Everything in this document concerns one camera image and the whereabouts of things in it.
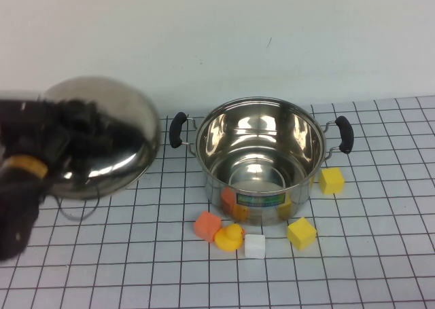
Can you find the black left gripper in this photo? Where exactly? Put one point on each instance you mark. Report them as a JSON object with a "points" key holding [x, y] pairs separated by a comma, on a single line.
{"points": [[64, 136]]}

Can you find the stainless steel lid black knob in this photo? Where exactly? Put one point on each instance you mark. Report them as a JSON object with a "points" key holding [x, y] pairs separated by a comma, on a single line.
{"points": [[129, 132]]}

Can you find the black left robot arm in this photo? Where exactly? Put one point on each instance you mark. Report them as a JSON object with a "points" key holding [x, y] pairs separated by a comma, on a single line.
{"points": [[17, 207]]}

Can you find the orange foam cube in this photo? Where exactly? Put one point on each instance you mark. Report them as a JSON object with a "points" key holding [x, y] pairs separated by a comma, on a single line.
{"points": [[207, 224]]}

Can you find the yellow rubber duck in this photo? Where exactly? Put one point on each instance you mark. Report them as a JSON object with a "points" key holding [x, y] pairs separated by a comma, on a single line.
{"points": [[229, 238]]}

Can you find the white foam cube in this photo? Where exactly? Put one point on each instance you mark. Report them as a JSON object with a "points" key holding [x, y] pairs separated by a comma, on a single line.
{"points": [[255, 246]]}

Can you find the yellow foam cube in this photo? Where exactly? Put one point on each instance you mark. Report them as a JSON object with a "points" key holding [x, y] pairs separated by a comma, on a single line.
{"points": [[331, 180], [301, 235]]}

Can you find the white black-grid tablecloth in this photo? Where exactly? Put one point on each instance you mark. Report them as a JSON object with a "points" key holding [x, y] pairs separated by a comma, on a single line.
{"points": [[374, 248]]}

